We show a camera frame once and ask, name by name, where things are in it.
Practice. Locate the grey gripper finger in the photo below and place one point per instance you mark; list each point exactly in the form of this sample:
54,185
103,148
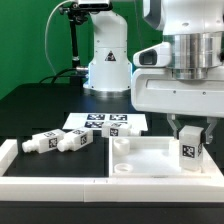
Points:
212,122
175,124

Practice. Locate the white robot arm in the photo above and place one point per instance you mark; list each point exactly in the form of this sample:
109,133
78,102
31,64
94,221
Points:
182,75

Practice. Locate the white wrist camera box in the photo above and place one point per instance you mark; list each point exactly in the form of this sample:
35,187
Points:
155,56

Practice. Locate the white square table top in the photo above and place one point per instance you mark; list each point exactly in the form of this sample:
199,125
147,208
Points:
153,157

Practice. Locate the white U-shaped fence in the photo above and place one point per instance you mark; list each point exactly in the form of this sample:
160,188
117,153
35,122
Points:
108,189

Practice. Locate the black camera stand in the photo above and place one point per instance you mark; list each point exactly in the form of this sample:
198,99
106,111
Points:
76,17

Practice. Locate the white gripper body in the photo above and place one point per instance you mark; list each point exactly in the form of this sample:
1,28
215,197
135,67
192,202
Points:
155,90

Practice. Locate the white sheet with markers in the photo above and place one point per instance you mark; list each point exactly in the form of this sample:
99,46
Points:
95,120

